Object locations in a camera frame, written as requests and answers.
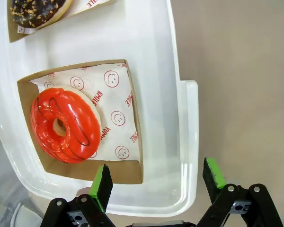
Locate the cardboard tray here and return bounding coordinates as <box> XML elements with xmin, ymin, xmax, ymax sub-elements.
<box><xmin>17</xmin><ymin>59</ymin><xmax>144</xmax><ymax>184</ymax></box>
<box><xmin>6</xmin><ymin>0</ymin><xmax>116</xmax><ymax>44</ymax></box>

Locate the red glazed donut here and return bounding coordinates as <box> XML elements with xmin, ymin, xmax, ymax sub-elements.
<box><xmin>30</xmin><ymin>87</ymin><xmax>102</xmax><ymax>164</ymax></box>

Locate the cardboard tray under nut donut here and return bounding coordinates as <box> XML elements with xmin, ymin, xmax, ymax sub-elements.
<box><xmin>6</xmin><ymin>0</ymin><xmax>116</xmax><ymax>44</ymax></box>

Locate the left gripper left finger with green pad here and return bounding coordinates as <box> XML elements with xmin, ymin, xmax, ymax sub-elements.
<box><xmin>40</xmin><ymin>163</ymin><xmax>120</xmax><ymax>227</ymax></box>

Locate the chocolate donut with nut crumbs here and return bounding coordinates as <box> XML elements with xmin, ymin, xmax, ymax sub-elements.
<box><xmin>9</xmin><ymin>0</ymin><xmax>73</xmax><ymax>29</ymax></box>

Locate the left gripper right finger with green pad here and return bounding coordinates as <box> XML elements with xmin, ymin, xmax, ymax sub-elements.
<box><xmin>196</xmin><ymin>157</ymin><xmax>284</xmax><ymax>227</ymax></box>

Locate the smiley paper under nut donut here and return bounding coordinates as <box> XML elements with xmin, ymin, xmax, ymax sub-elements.
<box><xmin>17</xmin><ymin>0</ymin><xmax>111</xmax><ymax>35</ymax></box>

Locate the smiley paper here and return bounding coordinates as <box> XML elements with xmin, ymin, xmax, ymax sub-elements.
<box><xmin>17</xmin><ymin>0</ymin><xmax>111</xmax><ymax>35</ymax></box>
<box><xmin>29</xmin><ymin>62</ymin><xmax>141</xmax><ymax>161</ymax></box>

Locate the white display case base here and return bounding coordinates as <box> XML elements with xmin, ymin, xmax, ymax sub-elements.
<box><xmin>0</xmin><ymin>0</ymin><xmax>199</xmax><ymax>218</ymax></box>

